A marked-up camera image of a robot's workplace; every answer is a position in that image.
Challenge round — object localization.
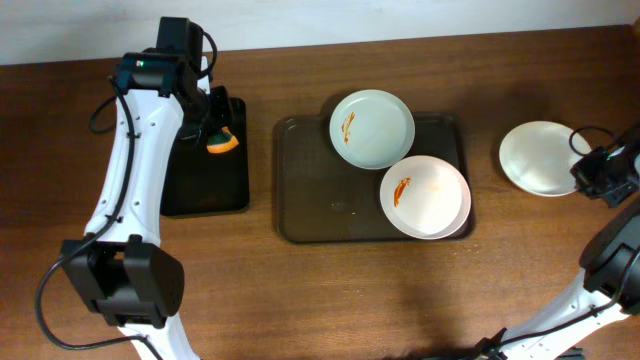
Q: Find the green and orange sponge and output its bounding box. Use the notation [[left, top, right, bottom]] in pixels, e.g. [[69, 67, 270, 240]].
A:
[[206, 126, 239, 154]]

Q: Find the white plate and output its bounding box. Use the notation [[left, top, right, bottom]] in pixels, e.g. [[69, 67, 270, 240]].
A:
[[379, 155, 472, 240], [498, 121, 591, 197]]

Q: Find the pale green top plate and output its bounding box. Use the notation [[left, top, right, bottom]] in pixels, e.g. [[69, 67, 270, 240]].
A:
[[328, 89, 416, 170]]

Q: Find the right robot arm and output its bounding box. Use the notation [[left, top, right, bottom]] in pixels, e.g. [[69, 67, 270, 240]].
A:
[[470, 141, 639, 359]]

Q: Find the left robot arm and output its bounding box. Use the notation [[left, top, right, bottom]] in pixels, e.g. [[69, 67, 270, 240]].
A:
[[53, 17, 236, 359]]

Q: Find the black rectangular sponge tray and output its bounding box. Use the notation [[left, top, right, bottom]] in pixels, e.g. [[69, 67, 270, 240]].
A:
[[160, 97, 250, 218]]

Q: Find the dark brown serving tray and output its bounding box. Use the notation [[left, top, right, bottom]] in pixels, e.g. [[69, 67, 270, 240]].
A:
[[274, 112, 471, 245]]

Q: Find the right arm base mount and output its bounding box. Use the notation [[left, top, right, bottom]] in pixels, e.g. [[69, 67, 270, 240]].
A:
[[421, 348, 585, 360]]

